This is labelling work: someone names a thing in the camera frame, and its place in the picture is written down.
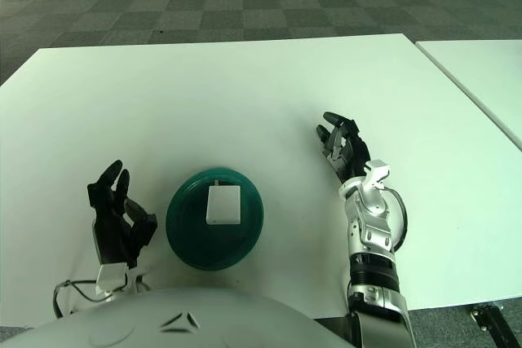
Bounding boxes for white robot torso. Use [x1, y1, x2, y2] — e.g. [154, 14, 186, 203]
[30, 287, 347, 348]

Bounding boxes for black table foot with caster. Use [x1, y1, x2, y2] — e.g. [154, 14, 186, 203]
[468, 305, 522, 348]

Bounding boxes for white side table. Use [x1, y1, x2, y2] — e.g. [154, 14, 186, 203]
[414, 39, 522, 143]

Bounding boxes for round green plate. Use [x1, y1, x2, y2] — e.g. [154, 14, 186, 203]
[166, 166, 265, 271]

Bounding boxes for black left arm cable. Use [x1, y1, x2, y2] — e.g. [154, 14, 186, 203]
[51, 278, 135, 319]

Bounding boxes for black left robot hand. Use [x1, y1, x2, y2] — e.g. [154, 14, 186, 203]
[86, 159, 159, 272]

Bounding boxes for white wall charger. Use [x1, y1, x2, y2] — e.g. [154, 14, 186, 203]
[205, 178, 242, 226]

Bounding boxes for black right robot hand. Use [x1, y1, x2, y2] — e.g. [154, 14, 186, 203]
[314, 110, 372, 184]

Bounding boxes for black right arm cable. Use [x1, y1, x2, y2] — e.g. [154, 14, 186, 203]
[383, 187, 409, 251]

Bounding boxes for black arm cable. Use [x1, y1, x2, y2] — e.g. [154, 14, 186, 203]
[383, 187, 409, 251]
[51, 278, 135, 319]

